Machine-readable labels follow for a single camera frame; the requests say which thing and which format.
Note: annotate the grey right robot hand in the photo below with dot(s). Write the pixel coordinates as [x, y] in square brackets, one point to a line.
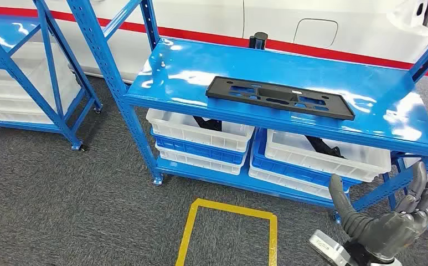
[397, 231]

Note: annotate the black plastic plate part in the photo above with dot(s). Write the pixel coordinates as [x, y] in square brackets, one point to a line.
[279, 97]

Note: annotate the black curved trim part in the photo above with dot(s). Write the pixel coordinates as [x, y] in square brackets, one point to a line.
[208, 124]
[323, 147]

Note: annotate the yellow tape square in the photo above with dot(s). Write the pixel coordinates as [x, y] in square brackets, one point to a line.
[232, 210]

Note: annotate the red barrier belt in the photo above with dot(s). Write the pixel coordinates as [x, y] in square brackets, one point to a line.
[199, 36]

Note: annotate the white car body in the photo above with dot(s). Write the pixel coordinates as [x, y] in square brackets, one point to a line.
[199, 18]

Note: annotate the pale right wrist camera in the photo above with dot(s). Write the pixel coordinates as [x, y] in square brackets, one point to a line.
[327, 247]

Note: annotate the black barrier post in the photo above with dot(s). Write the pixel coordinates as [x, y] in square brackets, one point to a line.
[258, 40]

